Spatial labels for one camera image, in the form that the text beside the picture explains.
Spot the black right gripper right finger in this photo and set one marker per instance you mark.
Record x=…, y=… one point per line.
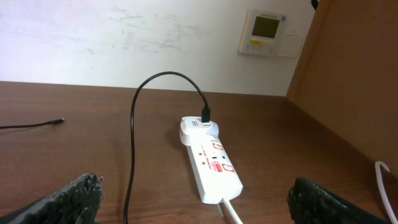
x=311, y=204

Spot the wall thermostat control panel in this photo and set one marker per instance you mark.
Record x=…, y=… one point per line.
x=265, y=34

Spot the white power strip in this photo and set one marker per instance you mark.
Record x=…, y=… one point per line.
x=215, y=176

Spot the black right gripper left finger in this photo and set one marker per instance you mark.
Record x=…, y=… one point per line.
x=76, y=202

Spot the white USB charger adapter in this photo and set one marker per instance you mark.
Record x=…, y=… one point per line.
x=194, y=131

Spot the brown wooden side panel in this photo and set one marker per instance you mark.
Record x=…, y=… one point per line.
x=346, y=76

